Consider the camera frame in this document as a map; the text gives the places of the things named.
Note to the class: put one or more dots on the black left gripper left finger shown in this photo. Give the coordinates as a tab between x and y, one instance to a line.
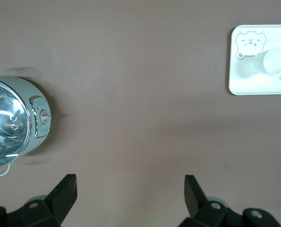
60	198

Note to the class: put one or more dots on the grey-green electric pot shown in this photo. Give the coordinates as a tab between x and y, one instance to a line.
34	146

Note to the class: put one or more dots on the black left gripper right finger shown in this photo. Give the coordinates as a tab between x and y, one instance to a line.
197	203

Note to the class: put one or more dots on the white plastic cup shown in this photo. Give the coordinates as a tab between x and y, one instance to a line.
273	61

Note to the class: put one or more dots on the glass pot lid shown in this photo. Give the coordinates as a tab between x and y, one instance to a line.
5	118

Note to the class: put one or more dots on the white tray with bear print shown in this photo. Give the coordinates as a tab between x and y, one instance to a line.
249	82

